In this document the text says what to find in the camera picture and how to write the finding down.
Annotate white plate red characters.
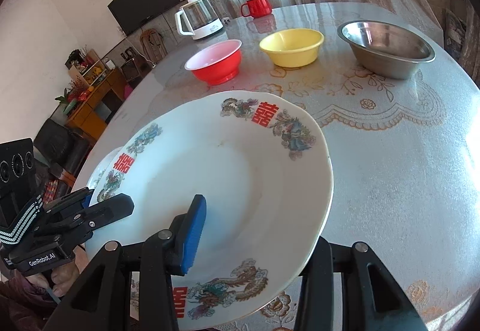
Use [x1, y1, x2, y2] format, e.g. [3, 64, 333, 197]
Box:
[86, 91, 333, 330]

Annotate red plastic bowl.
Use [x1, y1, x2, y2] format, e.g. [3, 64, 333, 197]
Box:
[185, 39, 242, 86]

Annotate stainless steel bowl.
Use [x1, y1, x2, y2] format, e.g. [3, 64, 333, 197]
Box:
[337, 20, 435, 80]

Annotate yellow plastic bowl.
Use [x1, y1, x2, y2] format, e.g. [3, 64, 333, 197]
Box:
[259, 28, 325, 68]

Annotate left hand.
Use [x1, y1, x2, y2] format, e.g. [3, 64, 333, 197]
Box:
[26, 261, 80, 298]

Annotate black sofa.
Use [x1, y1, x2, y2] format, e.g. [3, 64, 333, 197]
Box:
[33, 119, 91, 188]

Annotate wooden cabinet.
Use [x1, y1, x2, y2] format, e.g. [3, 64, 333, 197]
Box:
[65, 68, 127, 142]

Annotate small wooden chair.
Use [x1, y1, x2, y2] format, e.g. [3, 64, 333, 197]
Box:
[140, 28, 168, 63]

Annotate white glass electric kettle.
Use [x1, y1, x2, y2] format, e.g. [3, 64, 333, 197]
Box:
[175, 0, 223, 41]

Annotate red mug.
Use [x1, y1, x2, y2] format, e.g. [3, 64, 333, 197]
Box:
[240, 0, 272, 19]

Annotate black wall television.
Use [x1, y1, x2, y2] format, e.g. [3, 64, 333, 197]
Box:
[107, 0, 180, 36]

